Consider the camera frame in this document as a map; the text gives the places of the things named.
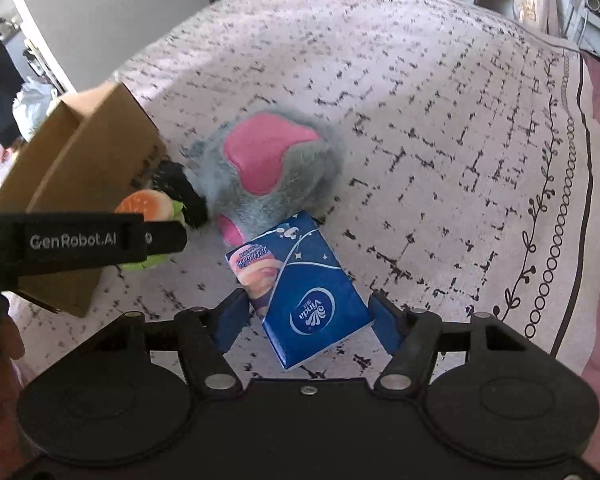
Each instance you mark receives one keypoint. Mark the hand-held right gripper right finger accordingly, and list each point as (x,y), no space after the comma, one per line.
(386,325)

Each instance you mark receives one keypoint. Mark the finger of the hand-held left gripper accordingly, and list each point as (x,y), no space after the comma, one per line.
(167,237)

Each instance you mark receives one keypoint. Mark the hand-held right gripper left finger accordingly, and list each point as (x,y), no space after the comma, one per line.
(230,320)

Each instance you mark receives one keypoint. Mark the burger plush toy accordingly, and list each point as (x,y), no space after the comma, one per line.
(145,205)

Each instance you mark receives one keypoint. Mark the black plush toy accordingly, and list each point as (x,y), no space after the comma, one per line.
(185,200)

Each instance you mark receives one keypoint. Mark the blue tissue pack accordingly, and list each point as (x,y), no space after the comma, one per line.
(305,300)

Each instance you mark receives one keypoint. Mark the brown cardboard box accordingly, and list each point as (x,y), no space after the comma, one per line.
(105,150)

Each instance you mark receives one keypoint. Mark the grey fluffy slipper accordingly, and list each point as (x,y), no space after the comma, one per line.
(300,170)

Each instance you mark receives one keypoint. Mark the person's left hand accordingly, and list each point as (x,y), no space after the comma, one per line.
(0,400)

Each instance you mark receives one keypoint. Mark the small white plastic bag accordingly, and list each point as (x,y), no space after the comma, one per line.
(30,105)

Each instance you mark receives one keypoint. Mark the white black-patterned blanket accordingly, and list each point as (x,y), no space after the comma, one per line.
(430,110)

